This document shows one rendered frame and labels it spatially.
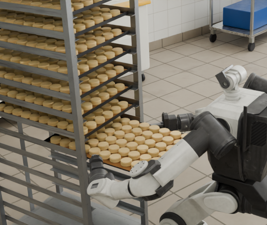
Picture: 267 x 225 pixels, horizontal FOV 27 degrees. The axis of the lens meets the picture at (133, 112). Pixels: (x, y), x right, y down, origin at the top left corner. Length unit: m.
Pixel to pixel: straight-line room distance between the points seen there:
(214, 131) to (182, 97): 2.94
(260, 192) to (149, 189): 0.49
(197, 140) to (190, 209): 0.57
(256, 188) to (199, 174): 1.57
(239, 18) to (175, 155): 4.27
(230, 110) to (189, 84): 3.11
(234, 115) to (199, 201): 0.48
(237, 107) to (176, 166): 0.34
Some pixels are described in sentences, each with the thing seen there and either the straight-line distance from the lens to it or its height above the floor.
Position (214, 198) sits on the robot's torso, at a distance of 2.31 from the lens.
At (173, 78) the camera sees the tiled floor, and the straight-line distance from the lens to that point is 5.29.
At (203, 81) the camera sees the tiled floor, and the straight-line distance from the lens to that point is 5.22.
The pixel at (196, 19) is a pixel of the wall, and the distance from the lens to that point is 6.43.
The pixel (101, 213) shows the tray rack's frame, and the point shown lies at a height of 0.15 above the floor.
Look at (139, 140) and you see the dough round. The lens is 2.52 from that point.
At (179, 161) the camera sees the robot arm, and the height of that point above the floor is 1.00.
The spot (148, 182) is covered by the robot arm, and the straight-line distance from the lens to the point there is 1.96.
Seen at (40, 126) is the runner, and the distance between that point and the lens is 2.56.
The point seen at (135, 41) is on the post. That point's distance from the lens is 2.59.
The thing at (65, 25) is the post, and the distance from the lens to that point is 2.20.
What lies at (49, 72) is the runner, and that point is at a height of 1.15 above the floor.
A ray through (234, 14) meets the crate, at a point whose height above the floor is 0.33.
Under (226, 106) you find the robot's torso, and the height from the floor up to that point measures 1.11.
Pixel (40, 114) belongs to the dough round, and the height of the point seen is 0.87.
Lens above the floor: 1.99
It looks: 25 degrees down
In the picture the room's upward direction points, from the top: 3 degrees counter-clockwise
